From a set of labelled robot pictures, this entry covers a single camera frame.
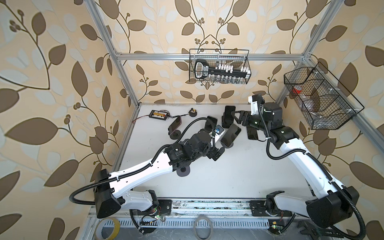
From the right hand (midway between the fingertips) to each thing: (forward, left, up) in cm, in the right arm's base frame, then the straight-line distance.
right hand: (237, 114), depth 74 cm
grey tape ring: (-42, +15, -31) cm, 54 cm away
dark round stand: (-16, +29, -31) cm, 45 cm away
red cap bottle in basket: (+19, -39, -1) cm, 44 cm away
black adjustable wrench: (-47, -31, -29) cm, 63 cm away
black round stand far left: (+2, +33, -20) cm, 39 cm away
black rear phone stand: (+19, -1, -33) cm, 38 cm away
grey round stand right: (-3, +3, -27) cm, 28 cm away
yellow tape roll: (-43, +66, -28) cm, 84 cm away
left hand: (-12, +10, -3) cm, 16 cm away
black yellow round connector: (+27, +23, -28) cm, 45 cm away
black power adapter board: (+27, +49, -29) cm, 63 cm away
